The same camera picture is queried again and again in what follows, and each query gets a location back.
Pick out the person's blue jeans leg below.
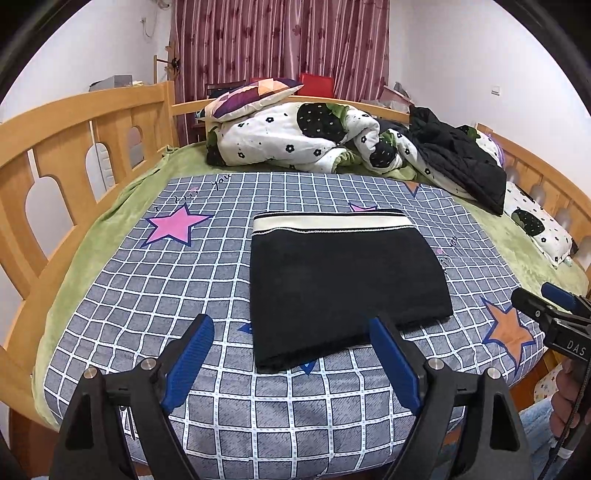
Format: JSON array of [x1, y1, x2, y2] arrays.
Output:
[[519, 396, 571, 480]]

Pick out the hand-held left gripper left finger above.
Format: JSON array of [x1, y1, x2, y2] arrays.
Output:
[[48, 314, 216, 480]]

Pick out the wooden coat rack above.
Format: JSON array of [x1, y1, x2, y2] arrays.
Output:
[[154, 44, 181, 88]]

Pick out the white radiator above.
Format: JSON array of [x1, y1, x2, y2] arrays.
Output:
[[92, 127, 144, 190]]

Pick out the person's right hand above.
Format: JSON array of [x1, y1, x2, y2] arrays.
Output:
[[550, 357, 578, 437]]

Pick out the red box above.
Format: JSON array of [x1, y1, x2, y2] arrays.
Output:
[[298, 72, 334, 97]]

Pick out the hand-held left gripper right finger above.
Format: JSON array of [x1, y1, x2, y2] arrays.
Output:
[[368, 315, 536, 480]]

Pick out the white flower-print quilt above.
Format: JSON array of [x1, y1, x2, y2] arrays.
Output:
[[205, 102, 499, 183]]

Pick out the grey checked star-print sheet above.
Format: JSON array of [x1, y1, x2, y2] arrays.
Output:
[[44, 172, 548, 480]]

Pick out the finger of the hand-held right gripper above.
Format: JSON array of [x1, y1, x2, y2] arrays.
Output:
[[510, 287, 561, 326], [541, 283, 591, 317]]

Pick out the black pants with white waistband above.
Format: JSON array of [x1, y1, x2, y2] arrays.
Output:
[[249, 209, 454, 374]]

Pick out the black padded jacket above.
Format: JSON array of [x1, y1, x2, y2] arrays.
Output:
[[409, 105, 509, 217]]

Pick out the grey box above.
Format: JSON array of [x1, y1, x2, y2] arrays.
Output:
[[89, 75, 134, 92]]

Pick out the green fleece blanket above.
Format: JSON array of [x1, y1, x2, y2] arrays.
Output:
[[32, 143, 587, 425]]

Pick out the wooden bed frame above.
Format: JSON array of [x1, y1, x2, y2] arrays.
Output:
[[0, 80, 591, 480]]

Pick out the small white flower-print pillow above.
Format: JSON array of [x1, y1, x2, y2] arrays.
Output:
[[503, 181, 575, 268]]

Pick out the colourful patchwork pillow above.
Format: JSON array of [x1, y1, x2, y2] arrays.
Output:
[[204, 78, 305, 123]]

